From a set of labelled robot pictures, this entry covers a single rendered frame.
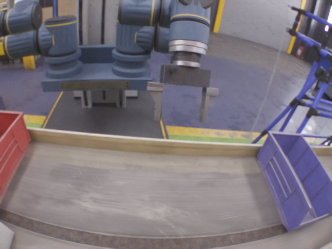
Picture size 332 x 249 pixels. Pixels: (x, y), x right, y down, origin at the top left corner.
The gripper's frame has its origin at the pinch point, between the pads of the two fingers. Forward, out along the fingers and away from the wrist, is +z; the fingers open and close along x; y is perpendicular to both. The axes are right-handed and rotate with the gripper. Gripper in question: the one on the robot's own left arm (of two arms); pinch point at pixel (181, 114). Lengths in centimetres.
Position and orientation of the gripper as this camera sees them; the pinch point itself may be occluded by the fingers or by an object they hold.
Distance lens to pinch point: 51.5
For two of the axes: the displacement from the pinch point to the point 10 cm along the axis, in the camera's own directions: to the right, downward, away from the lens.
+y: 2.1, 2.5, -9.4
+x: 9.7, 0.3, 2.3
